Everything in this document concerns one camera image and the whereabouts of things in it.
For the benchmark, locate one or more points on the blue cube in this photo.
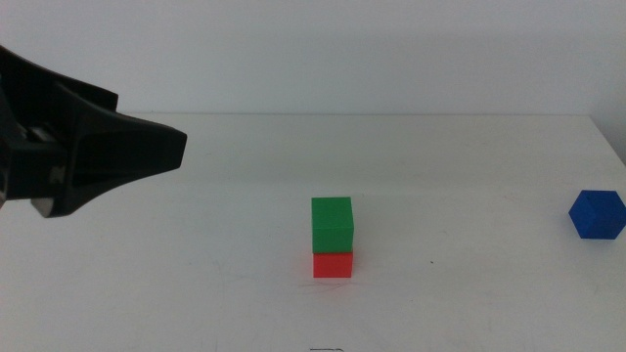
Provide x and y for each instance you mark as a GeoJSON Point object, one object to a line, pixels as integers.
{"type": "Point", "coordinates": [597, 216]}

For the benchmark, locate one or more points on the red cube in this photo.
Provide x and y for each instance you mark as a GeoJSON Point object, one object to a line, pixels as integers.
{"type": "Point", "coordinates": [332, 265]}

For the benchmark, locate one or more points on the green cube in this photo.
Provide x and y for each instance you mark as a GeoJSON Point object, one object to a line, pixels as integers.
{"type": "Point", "coordinates": [332, 225]}

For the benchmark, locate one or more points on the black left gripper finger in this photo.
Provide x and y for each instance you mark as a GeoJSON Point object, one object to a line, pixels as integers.
{"type": "Point", "coordinates": [122, 146]}
{"type": "Point", "coordinates": [73, 90]}

